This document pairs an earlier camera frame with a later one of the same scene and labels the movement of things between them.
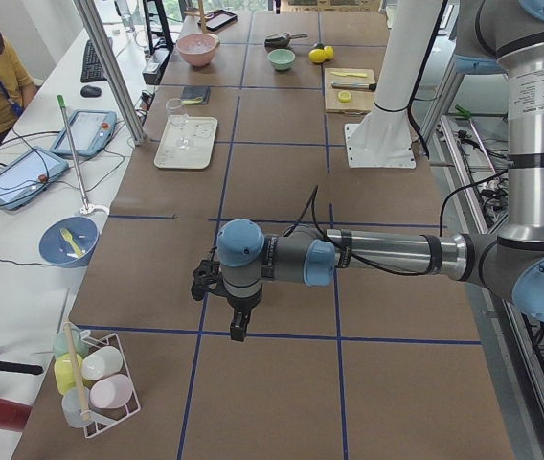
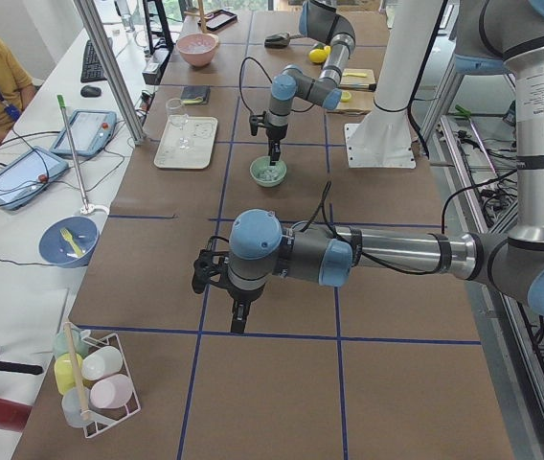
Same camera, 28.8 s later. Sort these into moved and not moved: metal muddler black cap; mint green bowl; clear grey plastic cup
Moved: mint green bowl
Not moved: clear grey plastic cup; metal muddler black cap
